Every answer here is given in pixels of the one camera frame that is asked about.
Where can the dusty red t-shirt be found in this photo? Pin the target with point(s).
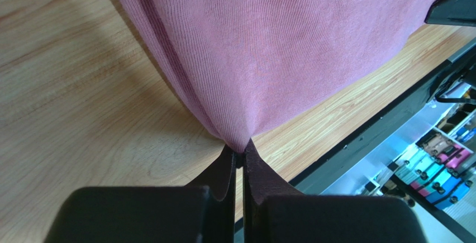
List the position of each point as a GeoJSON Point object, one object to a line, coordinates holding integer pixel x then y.
{"type": "Point", "coordinates": [243, 67]}

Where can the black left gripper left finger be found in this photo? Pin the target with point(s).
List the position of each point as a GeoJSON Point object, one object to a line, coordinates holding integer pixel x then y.
{"type": "Point", "coordinates": [200, 211]}

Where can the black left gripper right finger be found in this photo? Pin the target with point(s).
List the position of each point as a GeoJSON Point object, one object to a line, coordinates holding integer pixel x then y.
{"type": "Point", "coordinates": [275, 211]}

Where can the white storage shelving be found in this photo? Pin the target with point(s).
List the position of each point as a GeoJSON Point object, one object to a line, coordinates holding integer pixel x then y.
{"type": "Point", "coordinates": [459, 124]}

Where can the row of coloured suitcases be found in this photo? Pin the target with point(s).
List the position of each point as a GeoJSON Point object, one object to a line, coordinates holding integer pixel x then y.
{"type": "Point", "coordinates": [439, 168]}

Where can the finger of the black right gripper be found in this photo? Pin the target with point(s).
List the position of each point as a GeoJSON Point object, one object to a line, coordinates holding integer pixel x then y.
{"type": "Point", "coordinates": [452, 12]}

